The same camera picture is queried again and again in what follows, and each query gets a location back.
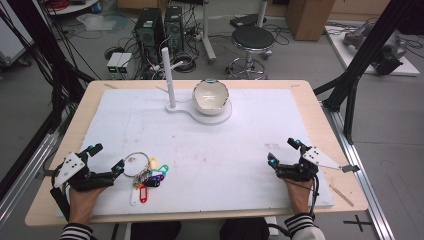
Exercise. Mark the grey robot part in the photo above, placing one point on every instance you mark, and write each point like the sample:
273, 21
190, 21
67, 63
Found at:
386, 50

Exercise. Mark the person's left leg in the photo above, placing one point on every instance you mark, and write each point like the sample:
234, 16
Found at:
156, 230

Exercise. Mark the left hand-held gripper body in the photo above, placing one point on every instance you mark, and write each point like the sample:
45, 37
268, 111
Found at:
71, 168

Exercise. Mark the thin wooden stick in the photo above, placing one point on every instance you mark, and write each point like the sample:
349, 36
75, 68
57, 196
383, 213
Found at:
341, 195

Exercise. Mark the person's right leg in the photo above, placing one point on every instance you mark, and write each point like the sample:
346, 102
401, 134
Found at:
245, 230

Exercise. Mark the grey cabinet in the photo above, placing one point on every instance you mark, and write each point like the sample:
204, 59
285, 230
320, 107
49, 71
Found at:
13, 43

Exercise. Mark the white floor board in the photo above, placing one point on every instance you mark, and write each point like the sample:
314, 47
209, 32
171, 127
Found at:
340, 43

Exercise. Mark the white ceramic bowl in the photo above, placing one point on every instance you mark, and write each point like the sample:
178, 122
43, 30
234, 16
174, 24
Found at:
210, 98

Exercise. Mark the aluminium rail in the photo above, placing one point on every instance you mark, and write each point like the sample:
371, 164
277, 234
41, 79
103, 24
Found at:
363, 173
23, 176

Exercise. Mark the large black computer tower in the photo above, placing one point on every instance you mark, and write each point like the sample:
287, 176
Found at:
149, 31

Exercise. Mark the clear plastic bag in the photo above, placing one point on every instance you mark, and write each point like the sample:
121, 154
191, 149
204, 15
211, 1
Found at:
96, 22

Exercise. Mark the white stand with post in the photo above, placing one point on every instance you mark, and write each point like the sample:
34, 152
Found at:
170, 83

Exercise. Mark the flat black case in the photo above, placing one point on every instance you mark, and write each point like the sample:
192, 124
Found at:
245, 20

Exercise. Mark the small white power box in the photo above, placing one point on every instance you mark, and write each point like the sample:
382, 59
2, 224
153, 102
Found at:
113, 63
125, 62

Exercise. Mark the cardboard box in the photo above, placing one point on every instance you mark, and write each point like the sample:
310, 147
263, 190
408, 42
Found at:
308, 18

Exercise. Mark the person's left hand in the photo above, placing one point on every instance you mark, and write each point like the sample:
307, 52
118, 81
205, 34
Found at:
81, 205

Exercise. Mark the white desk leg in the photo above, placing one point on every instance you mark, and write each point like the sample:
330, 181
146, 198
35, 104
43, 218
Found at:
262, 11
207, 33

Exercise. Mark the white foam board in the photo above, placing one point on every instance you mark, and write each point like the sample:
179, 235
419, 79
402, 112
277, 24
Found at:
206, 160

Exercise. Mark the black round stool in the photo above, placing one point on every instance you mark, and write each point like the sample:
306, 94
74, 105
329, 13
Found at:
252, 38

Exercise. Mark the round white table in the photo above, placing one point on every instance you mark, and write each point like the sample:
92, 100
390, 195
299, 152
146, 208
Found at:
75, 7

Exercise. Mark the slim black computer tower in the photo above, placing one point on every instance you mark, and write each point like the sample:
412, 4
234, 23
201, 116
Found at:
174, 28

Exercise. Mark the person's leg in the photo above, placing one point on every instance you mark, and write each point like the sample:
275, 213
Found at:
156, 230
245, 230

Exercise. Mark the person's right hand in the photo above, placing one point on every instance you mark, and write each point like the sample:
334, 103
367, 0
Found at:
300, 196

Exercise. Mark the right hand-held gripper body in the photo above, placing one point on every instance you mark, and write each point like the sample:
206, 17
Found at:
318, 158

